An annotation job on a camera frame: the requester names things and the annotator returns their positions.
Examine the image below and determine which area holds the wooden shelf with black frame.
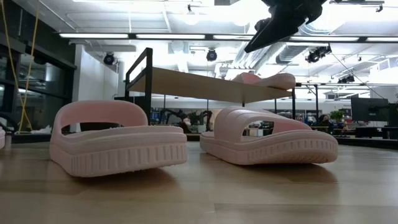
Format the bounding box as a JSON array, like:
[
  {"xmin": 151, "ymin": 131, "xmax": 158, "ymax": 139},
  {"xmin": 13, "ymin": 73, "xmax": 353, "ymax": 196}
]
[{"xmin": 125, "ymin": 47, "xmax": 297, "ymax": 125}]

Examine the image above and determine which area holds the green office plant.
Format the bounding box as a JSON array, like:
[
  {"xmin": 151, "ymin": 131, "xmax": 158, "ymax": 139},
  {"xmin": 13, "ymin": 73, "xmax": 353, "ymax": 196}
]
[{"xmin": 328, "ymin": 109, "xmax": 345, "ymax": 122}]

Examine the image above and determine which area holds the yellow cable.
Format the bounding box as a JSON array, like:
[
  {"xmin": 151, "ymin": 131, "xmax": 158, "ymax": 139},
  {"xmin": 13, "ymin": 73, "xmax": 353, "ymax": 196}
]
[{"xmin": 0, "ymin": 0, "xmax": 40, "ymax": 134}]

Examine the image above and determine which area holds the black bar with light strips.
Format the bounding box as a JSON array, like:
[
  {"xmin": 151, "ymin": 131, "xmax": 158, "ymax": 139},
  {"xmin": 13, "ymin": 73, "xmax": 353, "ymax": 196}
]
[{"xmin": 58, "ymin": 32, "xmax": 398, "ymax": 44}]

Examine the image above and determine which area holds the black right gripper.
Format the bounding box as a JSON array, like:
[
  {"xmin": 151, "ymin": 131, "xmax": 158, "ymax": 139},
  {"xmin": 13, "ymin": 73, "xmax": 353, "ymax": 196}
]
[{"xmin": 244, "ymin": 0, "xmax": 327, "ymax": 52}]

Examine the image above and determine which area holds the black ceiling spotlight cluster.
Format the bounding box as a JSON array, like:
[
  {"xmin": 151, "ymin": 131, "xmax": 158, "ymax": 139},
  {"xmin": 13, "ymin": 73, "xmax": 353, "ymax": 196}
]
[
  {"xmin": 305, "ymin": 44, "xmax": 333, "ymax": 64},
  {"xmin": 337, "ymin": 74, "xmax": 356, "ymax": 84}
]

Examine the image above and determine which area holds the black aluminium rig frame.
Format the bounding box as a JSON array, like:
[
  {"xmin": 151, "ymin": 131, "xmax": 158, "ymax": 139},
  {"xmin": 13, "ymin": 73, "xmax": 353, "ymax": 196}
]
[{"xmin": 12, "ymin": 133, "xmax": 398, "ymax": 151}]

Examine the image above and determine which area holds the black computer monitor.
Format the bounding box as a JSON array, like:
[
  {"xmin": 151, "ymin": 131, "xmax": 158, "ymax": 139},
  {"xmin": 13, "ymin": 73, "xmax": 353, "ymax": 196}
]
[
  {"xmin": 350, "ymin": 97, "xmax": 389, "ymax": 123},
  {"xmin": 387, "ymin": 102, "xmax": 398, "ymax": 127}
]

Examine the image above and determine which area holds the silver ventilation duct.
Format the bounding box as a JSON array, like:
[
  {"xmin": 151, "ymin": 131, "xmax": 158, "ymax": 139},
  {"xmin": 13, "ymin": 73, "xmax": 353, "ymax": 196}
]
[{"xmin": 275, "ymin": 30, "xmax": 330, "ymax": 65}]

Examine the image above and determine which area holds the white crumpled paper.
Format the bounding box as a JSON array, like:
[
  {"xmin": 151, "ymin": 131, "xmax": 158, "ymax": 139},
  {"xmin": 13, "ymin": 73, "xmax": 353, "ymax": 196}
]
[{"xmin": 30, "ymin": 124, "xmax": 52, "ymax": 135}]

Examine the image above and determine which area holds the person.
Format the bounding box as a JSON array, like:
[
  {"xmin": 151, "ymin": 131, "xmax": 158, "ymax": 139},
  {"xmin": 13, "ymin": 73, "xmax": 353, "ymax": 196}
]
[{"xmin": 317, "ymin": 114, "xmax": 336, "ymax": 135}]

